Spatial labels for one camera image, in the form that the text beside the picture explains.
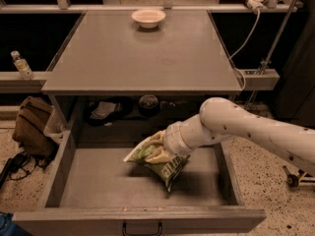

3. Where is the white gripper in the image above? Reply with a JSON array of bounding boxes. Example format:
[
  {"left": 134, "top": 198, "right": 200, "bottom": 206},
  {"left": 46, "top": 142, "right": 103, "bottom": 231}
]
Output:
[{"left": 145, "top": 122, "right": 193, "bottom": 164}]

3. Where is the green jalapeno chip bag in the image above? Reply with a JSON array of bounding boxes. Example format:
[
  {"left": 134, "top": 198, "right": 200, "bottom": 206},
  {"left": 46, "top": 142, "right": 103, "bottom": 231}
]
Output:
[{"left": 123, "top": 136, "right": 189, "bottom": 192}]

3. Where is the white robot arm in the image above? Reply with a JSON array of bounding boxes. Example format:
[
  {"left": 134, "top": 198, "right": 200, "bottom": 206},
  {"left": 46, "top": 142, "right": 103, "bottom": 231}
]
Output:
[{"left": 161, "top": 97, "right": 315, "bottom": 176}]

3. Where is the dark bag with papers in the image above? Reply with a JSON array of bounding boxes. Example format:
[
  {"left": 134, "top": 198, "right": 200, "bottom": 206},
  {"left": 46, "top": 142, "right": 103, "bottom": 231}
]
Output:
[{"left": 84, "top": 96, "right": 133, "bottom": 127}]

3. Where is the grey open drawer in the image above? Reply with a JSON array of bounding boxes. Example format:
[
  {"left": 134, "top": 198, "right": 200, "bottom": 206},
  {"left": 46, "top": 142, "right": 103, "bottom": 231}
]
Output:
[{"left": 13, "top": 96, "right": 267, "bottom": 236}]

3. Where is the grey cabinet counter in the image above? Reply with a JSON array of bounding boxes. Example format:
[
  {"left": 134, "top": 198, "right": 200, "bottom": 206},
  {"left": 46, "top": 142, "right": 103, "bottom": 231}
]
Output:
[{"left": 41, "top": 9, "right": 243, "bottom": 130}]

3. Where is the brown canvas bag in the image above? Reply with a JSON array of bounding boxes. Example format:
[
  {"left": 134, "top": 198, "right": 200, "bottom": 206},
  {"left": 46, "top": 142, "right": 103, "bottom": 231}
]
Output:
[{"left": 12, "top": 96, "right": 57, "bottom": 158}]

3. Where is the dark round container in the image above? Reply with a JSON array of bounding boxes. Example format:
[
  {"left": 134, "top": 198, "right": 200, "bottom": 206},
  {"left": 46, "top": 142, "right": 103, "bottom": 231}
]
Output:
[{"left": 138, "top": 94, "right": 159, "bottom": 117}]

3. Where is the white ceramic bowl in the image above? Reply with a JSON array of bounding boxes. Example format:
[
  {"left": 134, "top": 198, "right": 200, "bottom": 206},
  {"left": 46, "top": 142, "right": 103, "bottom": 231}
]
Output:
[{"left": 131, "top": 9, "right": 165, "bottom": 29}]

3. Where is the black wheeled cart base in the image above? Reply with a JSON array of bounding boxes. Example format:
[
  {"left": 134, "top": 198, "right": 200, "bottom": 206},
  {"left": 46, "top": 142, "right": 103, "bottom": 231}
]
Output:
[{"left": 283, "top": 165, "right": 315, "bottom": 188}]

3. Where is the clear plastic water bottle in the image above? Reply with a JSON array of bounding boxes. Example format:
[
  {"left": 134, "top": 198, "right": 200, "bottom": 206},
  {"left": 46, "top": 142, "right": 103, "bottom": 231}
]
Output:
[{"left": 11, "top": 50, "right": 33, "bottom": 80}]

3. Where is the blue object at corner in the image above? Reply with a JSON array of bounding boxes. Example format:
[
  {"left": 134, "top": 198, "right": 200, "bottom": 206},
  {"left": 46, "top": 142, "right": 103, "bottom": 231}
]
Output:
[{"left": 0, "top": 212, "right": 32, "bottom": 236}]

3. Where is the black drawer handle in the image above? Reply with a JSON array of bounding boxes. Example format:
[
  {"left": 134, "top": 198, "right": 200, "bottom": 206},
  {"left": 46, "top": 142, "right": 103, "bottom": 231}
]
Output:
[{"left": 122, "top": 221, "right": 162, "bottom": 236}]

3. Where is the black cable bundle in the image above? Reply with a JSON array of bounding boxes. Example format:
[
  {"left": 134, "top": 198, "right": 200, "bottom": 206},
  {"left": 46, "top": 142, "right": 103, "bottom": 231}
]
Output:
[{"left": 0, "top": 150, "right": 50, "bottom": 190}]

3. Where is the white power adapter cable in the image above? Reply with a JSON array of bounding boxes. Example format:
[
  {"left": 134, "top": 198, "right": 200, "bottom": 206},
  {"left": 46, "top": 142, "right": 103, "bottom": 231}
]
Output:
[{"left": 228, "top": 0, "right": 270, "bottom": 91}]

